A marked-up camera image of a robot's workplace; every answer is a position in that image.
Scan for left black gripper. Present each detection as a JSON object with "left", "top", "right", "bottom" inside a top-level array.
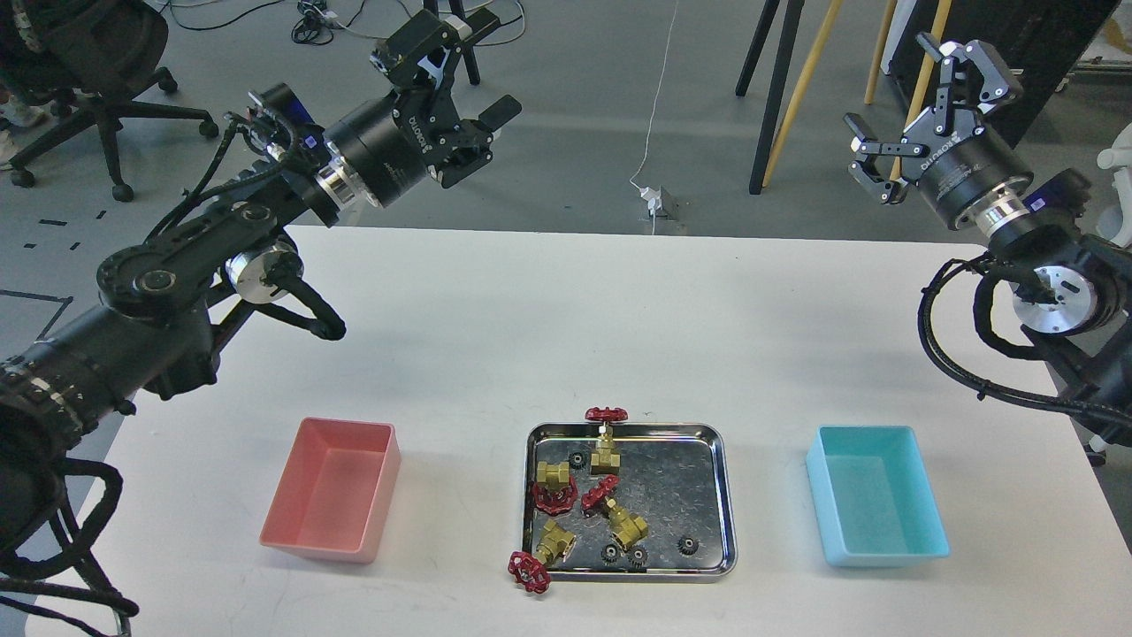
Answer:
[{"left": 324, "top": 11, "right": 523, "bottom": 207}]

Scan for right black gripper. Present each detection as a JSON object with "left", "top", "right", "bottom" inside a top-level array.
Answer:
[{"left": 844, "top": 32, "right": 1034, "bottom": 231}]

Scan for brass valve red handle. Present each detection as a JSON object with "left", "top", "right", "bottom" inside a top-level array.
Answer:
[{"left": 532, "top": 460, "right": 578, "bottom": 516}]

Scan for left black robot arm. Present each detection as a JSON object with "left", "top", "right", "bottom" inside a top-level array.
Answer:
[{"left": 3, "top": 3, "right": 522, "bottom": 636}]

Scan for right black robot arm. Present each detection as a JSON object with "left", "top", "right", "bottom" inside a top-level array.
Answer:
[{"left": 844, "top": 32, "right": 1131, "bottom": 455}]

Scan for blue plastic box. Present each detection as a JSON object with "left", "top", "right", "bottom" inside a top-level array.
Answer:
[{"left": 806, "top": 425, "right": 951, "bottom": 568}]

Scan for brass valve at tray top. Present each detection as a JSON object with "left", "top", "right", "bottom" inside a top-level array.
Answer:
[{"left": 584, "top": 406, "right": 628, "bottom": 476}]

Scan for pink plastic box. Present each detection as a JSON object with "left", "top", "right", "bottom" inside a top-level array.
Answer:
[{"left": 258, "top": 418, "right": 401, "bottom": 563}]

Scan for brass valve tray centre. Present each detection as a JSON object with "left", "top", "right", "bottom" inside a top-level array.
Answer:
[{"left": 581, "top": 475, "right": 648, "bottom": 551}]

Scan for brass valve tray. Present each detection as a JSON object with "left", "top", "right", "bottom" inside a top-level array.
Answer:
[
  {"left": 581, "top": 475, "right": 648, "bottom": 551},
  {"left": 507, "top": 519, "right": 577, "bottom": 595}
]

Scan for brass valve tray bottom left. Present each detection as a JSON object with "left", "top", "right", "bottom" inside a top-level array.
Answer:
[{"left": 507, "top": 519, "right": 577, "bottom": 595}]

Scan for wooden pole right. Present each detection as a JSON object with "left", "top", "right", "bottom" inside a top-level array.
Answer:
[{"left": 861, "top": 0, "right": 952, "bottom": 127}]

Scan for wooden pole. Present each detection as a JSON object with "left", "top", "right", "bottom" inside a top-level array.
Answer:
[
  {"left": 861, "top": 0, "right": 952, "bottom": 127},
  {"left": 763, "top": 1, "right": 842, "bottom": 190}
]

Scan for black stand legs left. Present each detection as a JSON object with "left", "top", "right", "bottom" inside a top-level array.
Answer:
[{"left": 422, "top": 0, "right": 481, "bottom": 86}]

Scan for wooden pole left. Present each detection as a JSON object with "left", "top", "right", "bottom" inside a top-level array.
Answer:
[{"left": 763, "top": 1, "right": 842, "bottom": 190}]

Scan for black cabinet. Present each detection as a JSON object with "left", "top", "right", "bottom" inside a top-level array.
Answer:
[{"left": 882, "top": 1, "right": 1124, "bottom": 148}]

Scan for black stand leg right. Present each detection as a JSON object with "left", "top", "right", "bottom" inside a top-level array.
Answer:
[{"left": 734, "top": 1, "right": 805, "bottom": 196}]

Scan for white power adapter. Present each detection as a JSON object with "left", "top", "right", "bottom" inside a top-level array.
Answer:
[{"left": 638, "top": 187, "right": 679, "bottom": 221}]

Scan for black office chair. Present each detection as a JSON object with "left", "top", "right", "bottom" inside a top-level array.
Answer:
[{"left": 3, "top": 1, "right": 218, "bottom": 203}]

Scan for shiny metal tray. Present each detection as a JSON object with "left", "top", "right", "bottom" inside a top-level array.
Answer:
[{"left": 520, "top": 422, "right": 737, "bottom": 585}]

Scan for black cables on floor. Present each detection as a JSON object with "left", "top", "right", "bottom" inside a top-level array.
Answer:
[{"left": 146, "top": 0, "right": 528, "bottom": 49}]

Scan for white cable on floor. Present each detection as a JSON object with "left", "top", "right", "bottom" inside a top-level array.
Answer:
[{"left": 629, "top": 0, "right": 680, "bottom": 235}]

